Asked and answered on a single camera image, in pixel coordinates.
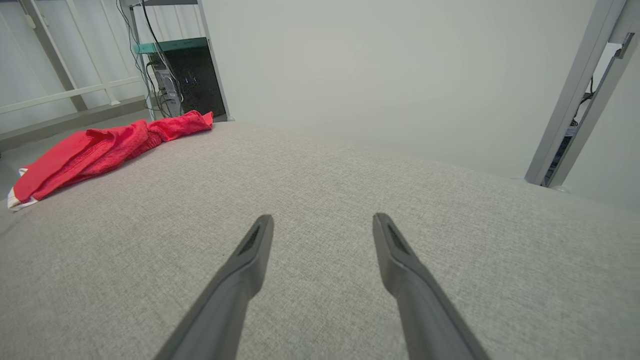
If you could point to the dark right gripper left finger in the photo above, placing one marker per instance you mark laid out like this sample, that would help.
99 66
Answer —
220 320

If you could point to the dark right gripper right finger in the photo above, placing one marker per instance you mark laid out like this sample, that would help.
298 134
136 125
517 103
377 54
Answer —
430 325

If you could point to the red shirt navy lettering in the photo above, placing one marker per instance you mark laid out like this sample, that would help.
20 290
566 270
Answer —
90 150

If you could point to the grey electronic device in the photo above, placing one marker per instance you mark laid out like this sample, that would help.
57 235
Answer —
168 92

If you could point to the black mesh computer case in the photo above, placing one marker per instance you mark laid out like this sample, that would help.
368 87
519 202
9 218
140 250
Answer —
197 80

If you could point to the metal shelf rack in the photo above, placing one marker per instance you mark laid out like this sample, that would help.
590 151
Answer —
217 67

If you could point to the teal shelf board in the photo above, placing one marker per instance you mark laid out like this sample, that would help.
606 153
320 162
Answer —
170 46

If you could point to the grey aluminium partition post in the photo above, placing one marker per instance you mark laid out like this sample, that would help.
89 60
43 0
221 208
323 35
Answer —
570 100

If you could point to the white metal railing frame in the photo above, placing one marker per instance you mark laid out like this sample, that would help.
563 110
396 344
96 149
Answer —
75 91

